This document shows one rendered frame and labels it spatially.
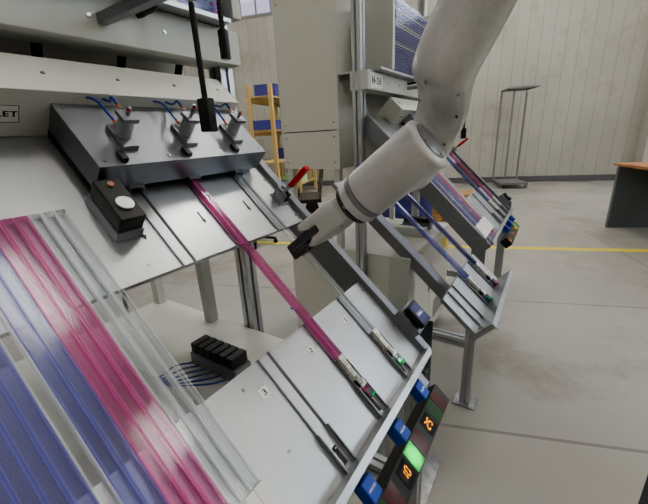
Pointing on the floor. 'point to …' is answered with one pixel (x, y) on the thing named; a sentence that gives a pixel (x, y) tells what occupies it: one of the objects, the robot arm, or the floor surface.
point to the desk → (635, 195)
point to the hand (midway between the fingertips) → (301, 246)
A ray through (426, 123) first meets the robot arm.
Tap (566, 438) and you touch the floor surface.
